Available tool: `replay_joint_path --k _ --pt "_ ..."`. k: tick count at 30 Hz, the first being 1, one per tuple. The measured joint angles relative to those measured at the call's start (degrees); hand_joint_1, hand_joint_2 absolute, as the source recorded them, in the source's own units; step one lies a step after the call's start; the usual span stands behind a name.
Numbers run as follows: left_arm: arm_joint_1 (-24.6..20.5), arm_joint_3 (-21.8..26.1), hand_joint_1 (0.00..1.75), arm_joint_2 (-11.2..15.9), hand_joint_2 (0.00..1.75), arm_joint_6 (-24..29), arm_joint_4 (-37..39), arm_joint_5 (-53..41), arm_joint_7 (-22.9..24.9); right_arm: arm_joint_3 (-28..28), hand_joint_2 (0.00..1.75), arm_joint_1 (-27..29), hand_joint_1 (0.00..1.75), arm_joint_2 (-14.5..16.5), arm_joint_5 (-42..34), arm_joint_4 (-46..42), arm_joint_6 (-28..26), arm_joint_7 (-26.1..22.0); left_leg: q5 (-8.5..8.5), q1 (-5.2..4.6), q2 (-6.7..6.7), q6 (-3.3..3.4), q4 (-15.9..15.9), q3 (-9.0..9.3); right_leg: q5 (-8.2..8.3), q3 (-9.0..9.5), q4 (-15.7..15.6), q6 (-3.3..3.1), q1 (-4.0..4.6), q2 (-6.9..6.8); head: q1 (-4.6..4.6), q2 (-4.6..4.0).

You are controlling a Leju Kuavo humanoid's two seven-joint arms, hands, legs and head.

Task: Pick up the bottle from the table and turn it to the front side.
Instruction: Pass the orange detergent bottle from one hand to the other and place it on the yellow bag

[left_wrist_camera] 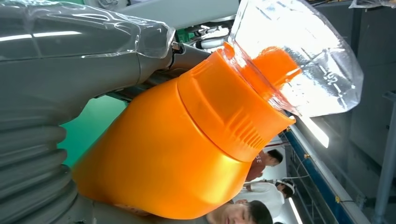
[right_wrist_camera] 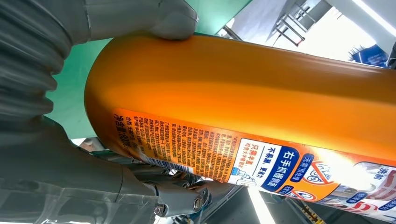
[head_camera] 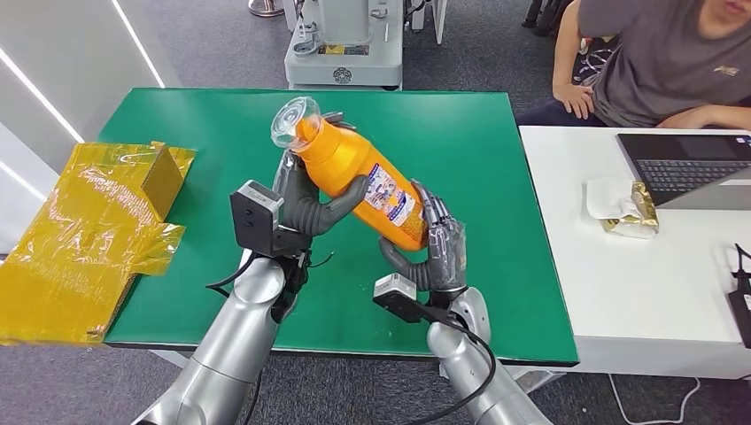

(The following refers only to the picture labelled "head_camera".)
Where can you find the person's right hand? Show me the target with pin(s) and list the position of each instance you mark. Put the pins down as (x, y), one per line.
(575, 100)

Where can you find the person's left hand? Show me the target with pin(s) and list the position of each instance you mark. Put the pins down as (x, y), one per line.
(683, 120)

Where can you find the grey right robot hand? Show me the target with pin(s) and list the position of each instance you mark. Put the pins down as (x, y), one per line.
(446, 258)

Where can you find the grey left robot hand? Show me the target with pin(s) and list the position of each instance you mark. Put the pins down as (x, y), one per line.
(305, 214)

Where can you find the orange plastic bottle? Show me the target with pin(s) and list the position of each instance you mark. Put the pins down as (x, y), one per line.
(346, 170)

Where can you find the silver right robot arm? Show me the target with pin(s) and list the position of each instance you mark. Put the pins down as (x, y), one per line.
(463, 369)

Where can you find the grey robot base machine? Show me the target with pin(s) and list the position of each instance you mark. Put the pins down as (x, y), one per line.
(346, 58)

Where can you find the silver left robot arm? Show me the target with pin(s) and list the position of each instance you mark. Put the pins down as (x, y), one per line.
(234, 346)

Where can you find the dark laptop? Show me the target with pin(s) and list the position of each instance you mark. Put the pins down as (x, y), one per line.
(686, 170)

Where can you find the person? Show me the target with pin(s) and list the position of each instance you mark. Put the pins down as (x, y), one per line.
(657, 58)

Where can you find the gold foil snack packet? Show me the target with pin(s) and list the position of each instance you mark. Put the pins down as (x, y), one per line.
(628, 208)

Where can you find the green table mat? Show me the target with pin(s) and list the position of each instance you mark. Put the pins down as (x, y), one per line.
(457, 146)

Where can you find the chrome stand base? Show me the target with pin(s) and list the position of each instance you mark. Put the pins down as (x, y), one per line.
(265, 7)

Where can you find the yellow foil wrapped cardboard box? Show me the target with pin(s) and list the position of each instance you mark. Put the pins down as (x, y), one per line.
(76, 246)

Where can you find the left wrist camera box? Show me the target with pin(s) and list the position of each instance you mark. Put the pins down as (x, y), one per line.
(252, 217)

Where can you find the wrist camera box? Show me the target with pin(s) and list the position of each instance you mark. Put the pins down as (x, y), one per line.
(394, 288)
(252, 217)

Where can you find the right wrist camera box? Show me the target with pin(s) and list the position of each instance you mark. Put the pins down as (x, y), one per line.
(394, 288)

